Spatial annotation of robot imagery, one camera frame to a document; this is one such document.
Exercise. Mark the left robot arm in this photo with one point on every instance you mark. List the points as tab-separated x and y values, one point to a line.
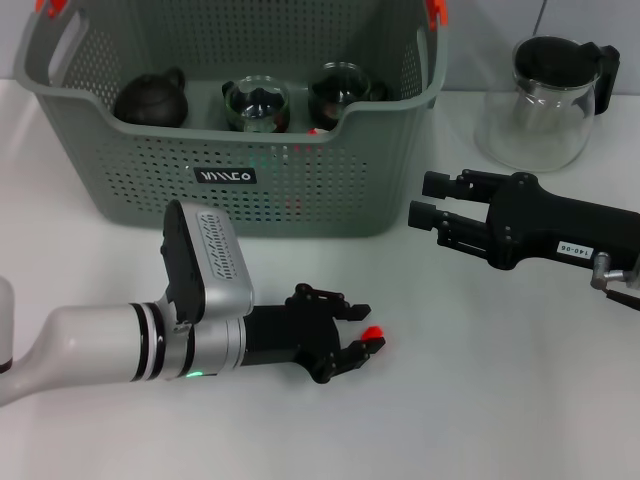
100	345

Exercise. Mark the glass teacup with black sleeve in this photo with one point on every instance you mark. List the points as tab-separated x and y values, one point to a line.
335	95
257	107

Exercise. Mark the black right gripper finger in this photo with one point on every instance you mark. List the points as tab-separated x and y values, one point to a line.
436	185
421	215

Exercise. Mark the red rectangular building brick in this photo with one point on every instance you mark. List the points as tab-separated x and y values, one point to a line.
313	132

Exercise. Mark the small red round-top brick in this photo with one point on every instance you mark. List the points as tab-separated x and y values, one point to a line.
372	332

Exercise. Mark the grey-green perforated storage bin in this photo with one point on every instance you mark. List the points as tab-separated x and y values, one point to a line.
380	200

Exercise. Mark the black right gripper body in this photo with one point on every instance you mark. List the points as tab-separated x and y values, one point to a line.
555	230

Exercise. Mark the glass teapot with black lid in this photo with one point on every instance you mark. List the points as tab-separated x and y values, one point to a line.
550	60

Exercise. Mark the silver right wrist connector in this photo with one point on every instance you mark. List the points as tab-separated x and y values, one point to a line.
600	272

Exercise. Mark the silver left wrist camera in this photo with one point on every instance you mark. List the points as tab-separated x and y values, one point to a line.
220	260

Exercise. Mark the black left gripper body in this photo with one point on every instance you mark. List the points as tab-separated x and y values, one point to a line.
290	335

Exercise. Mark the dark clay teapot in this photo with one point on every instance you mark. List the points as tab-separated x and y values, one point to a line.
150	102

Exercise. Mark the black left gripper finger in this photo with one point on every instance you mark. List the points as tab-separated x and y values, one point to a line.
357	311
365	347

